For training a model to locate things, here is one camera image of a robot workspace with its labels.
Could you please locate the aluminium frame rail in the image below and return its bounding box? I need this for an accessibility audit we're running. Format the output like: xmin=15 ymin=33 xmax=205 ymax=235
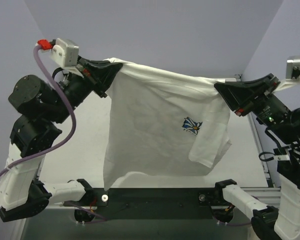
xmin=236 ymin=73 xmax=283 ymax=201

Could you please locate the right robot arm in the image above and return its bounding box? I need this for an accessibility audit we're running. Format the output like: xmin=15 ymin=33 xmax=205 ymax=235
xmin=214 ymin=69 xmax=300 ymax=240

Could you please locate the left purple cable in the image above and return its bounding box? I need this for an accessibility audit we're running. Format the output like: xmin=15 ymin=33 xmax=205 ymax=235
xmin=0 ymin=44 xmax=108 ymax=223

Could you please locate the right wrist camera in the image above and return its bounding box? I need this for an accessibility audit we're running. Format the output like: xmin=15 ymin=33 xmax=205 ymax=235
xmin=275 ymin=56 xmax=300 ymax=92

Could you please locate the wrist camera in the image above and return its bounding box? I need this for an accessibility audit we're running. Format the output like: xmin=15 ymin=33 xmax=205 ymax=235
xmin=275 ymin=56 xmax=300 ymax=92
xmin=35 ymin=38 xmax=79 ymax=69

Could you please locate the white t-shirt with flower print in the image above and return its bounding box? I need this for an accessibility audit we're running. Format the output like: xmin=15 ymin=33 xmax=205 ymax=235
xmin=103 ymin=57 xmax=231 ymax=189

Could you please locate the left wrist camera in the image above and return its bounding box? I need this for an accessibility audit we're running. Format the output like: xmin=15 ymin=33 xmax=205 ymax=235
xmin=35 ymin=38 xmax=79 ymax=69

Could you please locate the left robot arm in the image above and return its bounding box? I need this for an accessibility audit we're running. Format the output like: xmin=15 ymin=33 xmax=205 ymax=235
xmin=0 ymin=57 xmax=123 ymax=222

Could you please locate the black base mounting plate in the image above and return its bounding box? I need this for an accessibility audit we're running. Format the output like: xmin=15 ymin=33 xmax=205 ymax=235
xmin=62 ymin=187 xmax=241 ymax=221

